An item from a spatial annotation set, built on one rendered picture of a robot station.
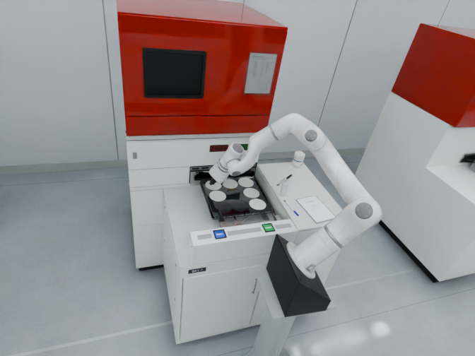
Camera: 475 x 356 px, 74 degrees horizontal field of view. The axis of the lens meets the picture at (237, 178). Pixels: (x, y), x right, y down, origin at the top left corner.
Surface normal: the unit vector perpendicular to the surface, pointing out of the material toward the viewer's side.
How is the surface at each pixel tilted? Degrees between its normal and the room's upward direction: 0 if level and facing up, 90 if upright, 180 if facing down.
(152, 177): 90
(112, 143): 90
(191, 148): 90
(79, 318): 0
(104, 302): 0
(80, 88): 90
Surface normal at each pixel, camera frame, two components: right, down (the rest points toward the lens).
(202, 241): 0.14, -0.81
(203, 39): 0.30, 0.58
